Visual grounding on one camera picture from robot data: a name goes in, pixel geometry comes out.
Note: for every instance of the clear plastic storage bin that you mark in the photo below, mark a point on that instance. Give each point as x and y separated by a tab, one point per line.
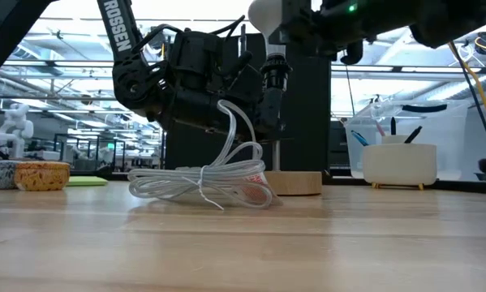
449	134

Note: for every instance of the blue pen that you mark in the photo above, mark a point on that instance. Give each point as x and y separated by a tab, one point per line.
360	138

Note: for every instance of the black workstation frame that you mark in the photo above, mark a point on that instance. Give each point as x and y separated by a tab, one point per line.
97	154

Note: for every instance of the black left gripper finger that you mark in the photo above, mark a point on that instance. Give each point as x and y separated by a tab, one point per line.
272	109

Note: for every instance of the pink pencil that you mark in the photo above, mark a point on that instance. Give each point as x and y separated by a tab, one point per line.
379	127

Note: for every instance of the white round pen holder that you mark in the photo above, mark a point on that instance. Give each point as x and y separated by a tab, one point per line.
398	164

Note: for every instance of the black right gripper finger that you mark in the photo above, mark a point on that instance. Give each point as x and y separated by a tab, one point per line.
297	22

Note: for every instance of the black partition panel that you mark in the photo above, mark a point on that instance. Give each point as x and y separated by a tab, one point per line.
194	154
307	121

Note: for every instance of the green sticky note pad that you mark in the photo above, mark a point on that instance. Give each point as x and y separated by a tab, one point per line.
86	181

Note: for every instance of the short black marker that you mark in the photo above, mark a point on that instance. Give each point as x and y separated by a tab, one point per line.
393	125

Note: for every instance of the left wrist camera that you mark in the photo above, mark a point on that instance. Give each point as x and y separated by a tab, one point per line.
198	57

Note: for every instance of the white globe lightbulb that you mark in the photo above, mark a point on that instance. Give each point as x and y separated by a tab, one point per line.
267	18

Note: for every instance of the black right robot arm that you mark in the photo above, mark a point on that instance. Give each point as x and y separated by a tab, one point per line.
457	20

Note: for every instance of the slim black pen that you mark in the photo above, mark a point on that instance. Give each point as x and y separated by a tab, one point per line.
413	134

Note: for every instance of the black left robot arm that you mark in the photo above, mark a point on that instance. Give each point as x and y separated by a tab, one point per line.
121	36

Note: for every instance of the white humanoid robot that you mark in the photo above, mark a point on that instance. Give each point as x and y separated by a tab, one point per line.
15	130

